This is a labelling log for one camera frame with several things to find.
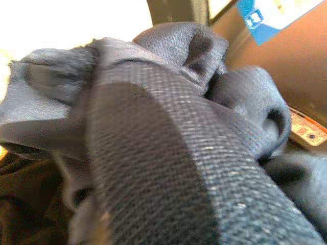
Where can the navy blue garment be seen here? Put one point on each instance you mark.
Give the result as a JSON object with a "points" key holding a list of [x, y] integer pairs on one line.
{"points": [[166, 140]]}

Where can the grey washing machine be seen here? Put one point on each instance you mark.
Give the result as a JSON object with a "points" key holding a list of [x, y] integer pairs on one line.
{"points": [[293, 76]]}

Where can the blue white energy sticker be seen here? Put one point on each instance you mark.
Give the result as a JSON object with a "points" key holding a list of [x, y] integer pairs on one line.
{"points": [[258, 25]]}

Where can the red white warning sticker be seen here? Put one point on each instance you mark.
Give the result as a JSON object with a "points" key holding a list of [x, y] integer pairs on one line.
{"points": [[306, 127]]}

